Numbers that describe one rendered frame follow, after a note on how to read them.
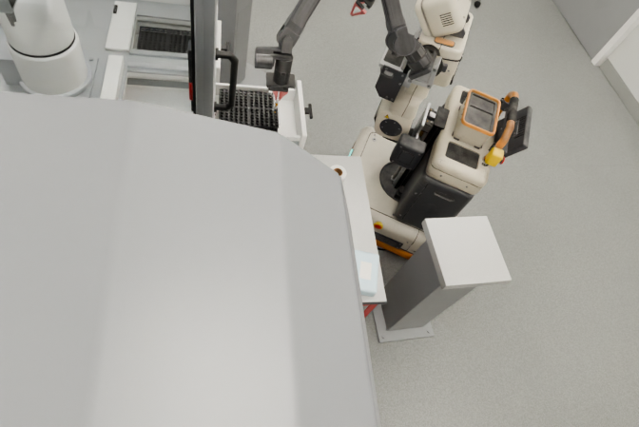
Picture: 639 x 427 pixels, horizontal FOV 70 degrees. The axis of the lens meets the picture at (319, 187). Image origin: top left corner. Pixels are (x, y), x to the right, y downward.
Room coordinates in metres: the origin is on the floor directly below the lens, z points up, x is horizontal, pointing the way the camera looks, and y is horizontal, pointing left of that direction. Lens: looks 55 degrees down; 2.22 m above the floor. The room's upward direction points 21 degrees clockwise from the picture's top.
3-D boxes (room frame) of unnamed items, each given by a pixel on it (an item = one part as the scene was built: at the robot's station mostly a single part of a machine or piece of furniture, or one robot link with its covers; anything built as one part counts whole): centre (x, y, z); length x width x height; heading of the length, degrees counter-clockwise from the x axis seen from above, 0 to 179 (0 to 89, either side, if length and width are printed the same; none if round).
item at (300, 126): (1.23, 0.18, 0.87); 0.29 x 0.02 x 0.11; 23
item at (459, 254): (1.01, -0.62, 0.38); 0.30 x 0.30 x 0.76; 27
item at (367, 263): (0.74, -0.25, 0.78); 0.15 x 0.10 x 0.04; 10
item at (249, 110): (1.15, 0.36, 0.87); 0.22 x 0.18 x 0.06; 113
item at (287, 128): (1.15, 0.37, 0.86); 0.40 x 0.26 x 0.06; 113
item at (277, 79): (1.18, 0.26, 1.09); 0.10 x 0.07 x 0.07; 114
